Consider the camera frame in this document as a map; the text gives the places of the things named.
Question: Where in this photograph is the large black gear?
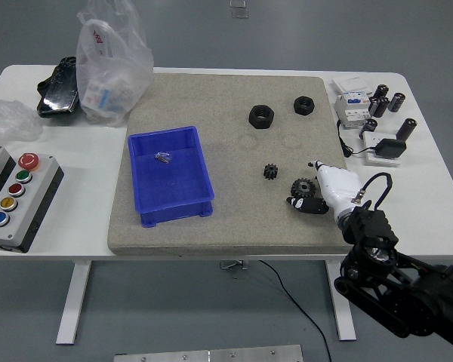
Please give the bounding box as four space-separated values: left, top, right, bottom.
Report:
291 177 319 198

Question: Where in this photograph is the small black hex nut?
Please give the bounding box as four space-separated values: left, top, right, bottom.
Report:
293 95 317 115

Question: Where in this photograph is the black floor cable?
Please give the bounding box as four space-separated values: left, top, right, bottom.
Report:
257 259 332 362

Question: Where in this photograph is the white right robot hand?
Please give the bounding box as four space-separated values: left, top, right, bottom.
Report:
285 159 365 223

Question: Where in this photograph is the large black hex nut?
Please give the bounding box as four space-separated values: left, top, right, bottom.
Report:
248 104 276 130

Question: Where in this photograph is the grey push-button control box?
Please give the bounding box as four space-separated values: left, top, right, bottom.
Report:
0 152 66 254

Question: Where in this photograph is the white table leg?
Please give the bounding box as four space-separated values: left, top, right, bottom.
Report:
324 259 357 342
55 259 93 345

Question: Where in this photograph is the white power socket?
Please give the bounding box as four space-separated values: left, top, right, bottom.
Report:
362 130 403 167

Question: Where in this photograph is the metal under-table bracket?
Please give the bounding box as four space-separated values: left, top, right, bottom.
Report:
219 259 249 271

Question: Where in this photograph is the black adapter cord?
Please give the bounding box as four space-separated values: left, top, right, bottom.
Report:
336 120 378 158

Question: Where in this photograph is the silver metal plate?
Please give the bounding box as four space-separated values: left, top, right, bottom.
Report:
113 344 304 362

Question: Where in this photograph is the white circuit breaker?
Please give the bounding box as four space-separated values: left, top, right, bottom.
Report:
333 92 373 130

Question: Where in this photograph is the black crumpled plastic bag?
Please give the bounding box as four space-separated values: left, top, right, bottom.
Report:
36 56 80 118

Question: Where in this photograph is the white translucent plastic bag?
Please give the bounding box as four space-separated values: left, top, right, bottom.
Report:
75 0 155 128

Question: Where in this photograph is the grey-brown mat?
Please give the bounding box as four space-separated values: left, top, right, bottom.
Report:
107 72 355 257

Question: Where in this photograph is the blue plastic box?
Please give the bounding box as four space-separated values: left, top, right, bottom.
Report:
127 125 216 230

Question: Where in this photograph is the clear bubble wrap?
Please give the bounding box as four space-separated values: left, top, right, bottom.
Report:
0 99 45 143

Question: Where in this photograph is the black power adapter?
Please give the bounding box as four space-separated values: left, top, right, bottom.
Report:
374 138 407 159

